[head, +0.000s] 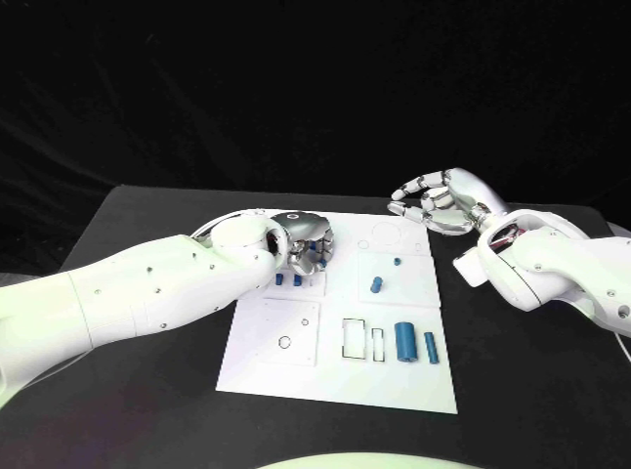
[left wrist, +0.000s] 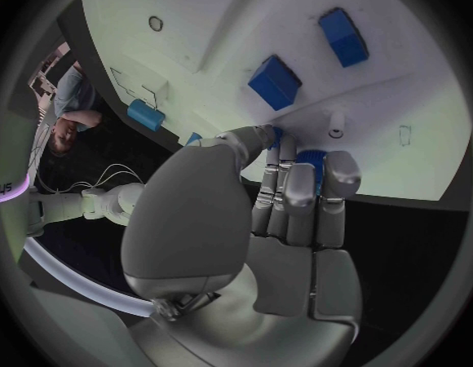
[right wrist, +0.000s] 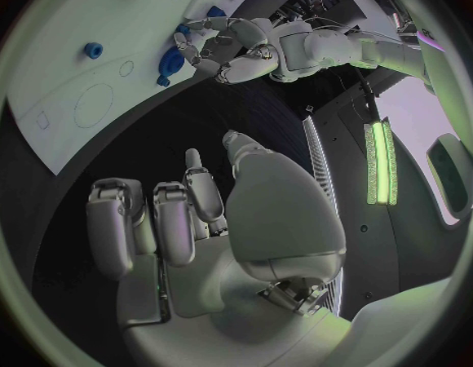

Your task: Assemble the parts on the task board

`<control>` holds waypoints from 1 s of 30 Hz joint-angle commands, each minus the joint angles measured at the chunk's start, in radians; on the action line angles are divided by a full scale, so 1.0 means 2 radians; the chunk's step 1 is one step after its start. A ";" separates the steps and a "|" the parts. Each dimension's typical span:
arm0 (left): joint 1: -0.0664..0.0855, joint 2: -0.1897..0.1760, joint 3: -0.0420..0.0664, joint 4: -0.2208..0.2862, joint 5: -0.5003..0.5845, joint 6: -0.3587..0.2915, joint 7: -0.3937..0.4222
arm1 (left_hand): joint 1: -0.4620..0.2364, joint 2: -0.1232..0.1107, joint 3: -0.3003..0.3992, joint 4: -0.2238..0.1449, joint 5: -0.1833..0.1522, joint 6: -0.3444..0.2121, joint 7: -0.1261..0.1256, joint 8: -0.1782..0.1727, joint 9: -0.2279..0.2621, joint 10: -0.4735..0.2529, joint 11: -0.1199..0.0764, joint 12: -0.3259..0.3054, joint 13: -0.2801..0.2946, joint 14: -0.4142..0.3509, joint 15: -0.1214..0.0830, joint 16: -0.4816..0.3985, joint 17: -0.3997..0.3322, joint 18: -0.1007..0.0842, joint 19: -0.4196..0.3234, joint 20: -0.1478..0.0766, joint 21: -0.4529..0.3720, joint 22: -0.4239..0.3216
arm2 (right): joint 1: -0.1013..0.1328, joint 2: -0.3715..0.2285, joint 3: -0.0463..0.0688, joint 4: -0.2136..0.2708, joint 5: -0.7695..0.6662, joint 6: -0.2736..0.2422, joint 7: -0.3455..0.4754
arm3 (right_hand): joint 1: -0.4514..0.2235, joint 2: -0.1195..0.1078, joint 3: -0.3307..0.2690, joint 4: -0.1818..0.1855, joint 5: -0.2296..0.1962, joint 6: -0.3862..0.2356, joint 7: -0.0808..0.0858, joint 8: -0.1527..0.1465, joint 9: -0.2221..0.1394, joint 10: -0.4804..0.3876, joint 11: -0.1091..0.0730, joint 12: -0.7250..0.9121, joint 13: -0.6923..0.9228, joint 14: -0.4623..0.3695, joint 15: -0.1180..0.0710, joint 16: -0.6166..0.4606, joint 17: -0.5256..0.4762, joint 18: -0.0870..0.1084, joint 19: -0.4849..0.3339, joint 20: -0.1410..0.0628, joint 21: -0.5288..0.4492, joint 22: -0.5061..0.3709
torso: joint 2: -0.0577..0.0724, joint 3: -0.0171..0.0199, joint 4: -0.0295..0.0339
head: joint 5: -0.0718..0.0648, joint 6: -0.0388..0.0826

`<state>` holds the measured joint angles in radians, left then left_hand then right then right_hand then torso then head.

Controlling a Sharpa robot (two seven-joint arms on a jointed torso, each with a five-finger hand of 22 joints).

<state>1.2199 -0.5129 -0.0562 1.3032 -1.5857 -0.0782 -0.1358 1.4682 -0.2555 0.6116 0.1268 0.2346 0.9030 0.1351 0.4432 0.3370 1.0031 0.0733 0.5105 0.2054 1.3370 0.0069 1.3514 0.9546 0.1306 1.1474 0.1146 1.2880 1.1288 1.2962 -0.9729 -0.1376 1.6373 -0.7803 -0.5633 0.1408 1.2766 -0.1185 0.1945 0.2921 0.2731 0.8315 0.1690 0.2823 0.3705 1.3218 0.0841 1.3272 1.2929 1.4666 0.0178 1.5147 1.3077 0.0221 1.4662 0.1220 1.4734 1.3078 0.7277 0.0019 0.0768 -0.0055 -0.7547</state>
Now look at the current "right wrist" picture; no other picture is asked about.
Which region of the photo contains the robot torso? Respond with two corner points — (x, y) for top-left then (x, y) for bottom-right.
(302, 27), (473, 321)

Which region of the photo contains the blue gear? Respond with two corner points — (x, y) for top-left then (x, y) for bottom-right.
(157, 46), (186, 79)

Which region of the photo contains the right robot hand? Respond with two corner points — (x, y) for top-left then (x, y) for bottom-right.
(84, 129), (353, 367)

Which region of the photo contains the white task board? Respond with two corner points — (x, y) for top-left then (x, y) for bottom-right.
(5, 0), (279, 177)

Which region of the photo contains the white cable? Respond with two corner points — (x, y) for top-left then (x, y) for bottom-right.
(303, 16), (408, 44)

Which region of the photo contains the black cable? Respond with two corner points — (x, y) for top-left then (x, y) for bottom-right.
(353, 66), (381, 124)

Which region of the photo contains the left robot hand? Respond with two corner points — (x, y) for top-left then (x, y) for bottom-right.
(173, 15), (281, 86)

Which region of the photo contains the glowing light bar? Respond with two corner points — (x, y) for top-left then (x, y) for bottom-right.
(364, 117), (399, 206)

